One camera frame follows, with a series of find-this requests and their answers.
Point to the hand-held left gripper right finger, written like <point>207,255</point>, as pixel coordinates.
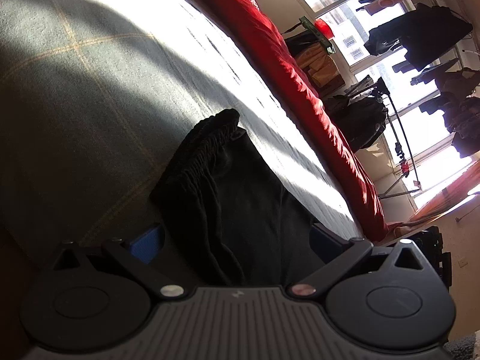
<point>324,243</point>

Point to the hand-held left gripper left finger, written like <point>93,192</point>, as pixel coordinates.
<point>148,242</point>

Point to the plain black elastic-waist pants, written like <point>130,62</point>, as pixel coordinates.
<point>232,195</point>

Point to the clothes rack with dark jackets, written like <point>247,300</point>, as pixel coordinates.
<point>427,127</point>

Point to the dark brown hanging clothes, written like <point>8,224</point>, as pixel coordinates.
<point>457,112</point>

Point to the red sock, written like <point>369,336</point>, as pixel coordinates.
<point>403,167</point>

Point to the black socks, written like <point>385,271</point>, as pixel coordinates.
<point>399,150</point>

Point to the black jacket with badge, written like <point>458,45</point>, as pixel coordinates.
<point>360,123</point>

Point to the orange striped curtain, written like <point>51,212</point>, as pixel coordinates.
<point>450,195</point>

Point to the grey plaid bed blanket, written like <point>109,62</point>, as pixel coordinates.
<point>75,101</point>

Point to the red quilt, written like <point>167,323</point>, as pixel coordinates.
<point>300,82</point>

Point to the orange hanging cloth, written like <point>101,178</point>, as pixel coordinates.
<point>318,63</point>

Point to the green board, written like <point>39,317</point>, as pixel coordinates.
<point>318,35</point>

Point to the red plastic basin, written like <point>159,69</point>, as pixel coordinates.
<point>324,29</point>

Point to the black hanging garment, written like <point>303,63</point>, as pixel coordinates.
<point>423,33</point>

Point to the white wall socket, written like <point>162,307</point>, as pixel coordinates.
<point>463,260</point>

